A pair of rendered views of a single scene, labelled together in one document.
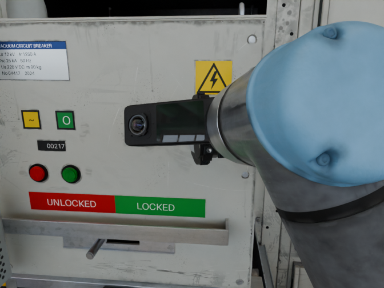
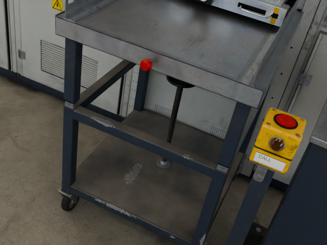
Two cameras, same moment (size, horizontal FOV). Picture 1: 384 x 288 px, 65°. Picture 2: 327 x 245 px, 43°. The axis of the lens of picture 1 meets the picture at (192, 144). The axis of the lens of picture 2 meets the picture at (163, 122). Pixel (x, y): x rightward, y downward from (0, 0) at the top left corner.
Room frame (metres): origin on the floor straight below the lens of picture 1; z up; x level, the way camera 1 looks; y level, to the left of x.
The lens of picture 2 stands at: (-0.89, -0.09, 1.35)
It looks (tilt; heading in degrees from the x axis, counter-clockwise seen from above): 36 degrees down; 12
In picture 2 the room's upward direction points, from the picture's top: 12 degrees clockwise
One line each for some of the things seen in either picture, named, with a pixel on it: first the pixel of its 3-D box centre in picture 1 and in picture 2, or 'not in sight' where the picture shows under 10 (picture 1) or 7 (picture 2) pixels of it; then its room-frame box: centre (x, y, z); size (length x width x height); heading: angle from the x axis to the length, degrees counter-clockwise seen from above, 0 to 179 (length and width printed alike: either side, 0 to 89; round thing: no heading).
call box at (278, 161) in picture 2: not in sight; (277, 140); (-0.15, -0.19, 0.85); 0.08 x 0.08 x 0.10; 85
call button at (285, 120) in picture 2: not in sight; (285, 122); (-0.15, -0.19, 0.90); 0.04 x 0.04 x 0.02
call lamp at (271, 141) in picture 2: not in sight; (276, 145); (-0.20, -0.18, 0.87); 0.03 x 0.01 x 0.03; 85
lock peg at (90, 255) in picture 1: (96, 241); not in sight; (0.46, 0.17, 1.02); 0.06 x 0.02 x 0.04; 174
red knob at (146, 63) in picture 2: not in sight; (147, 63); (0.05, 0.18, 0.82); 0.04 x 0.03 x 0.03; 175
